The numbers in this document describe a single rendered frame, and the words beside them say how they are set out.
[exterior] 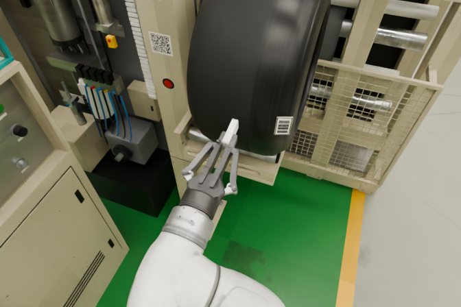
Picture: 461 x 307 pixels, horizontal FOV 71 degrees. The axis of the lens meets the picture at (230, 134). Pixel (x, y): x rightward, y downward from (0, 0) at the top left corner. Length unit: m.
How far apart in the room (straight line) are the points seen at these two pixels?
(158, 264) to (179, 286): 0.05
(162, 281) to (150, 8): 0.74
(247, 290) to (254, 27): 0.55
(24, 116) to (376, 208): 1.89
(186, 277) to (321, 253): 1.45
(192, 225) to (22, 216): 0.73
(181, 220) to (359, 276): 1.49
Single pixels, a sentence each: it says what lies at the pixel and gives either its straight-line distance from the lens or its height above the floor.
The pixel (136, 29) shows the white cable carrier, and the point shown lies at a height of 1.24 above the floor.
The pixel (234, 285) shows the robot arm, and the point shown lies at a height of 1.19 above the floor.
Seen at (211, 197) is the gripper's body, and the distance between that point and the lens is 0.65.
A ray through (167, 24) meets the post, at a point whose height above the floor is 1.29.
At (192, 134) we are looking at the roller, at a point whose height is 0.91.
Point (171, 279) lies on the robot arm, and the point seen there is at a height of 1.23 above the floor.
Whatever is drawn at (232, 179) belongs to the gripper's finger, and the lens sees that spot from 0.68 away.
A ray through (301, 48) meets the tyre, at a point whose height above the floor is 1.37.
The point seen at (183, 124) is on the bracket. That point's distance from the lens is 1.17.
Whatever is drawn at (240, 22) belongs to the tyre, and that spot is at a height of 1.40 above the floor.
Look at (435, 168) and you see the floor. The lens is 2.60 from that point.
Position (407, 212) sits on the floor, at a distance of 2.30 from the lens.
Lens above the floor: 1.79
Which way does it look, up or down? 48 degrees down
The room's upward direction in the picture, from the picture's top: straight up
